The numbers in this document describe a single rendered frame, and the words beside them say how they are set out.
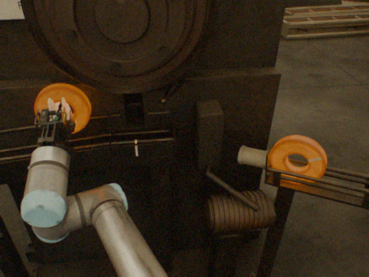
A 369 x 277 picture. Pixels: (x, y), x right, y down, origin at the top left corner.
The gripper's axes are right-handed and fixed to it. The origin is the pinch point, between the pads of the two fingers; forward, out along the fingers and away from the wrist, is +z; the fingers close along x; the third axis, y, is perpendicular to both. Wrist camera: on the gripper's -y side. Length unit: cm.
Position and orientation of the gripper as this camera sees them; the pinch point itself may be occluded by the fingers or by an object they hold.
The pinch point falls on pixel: (61, 103)
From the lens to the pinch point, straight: 101.9
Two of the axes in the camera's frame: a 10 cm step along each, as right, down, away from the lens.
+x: -9.9, 0.8, -0.9
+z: -1.2, -7.8, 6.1
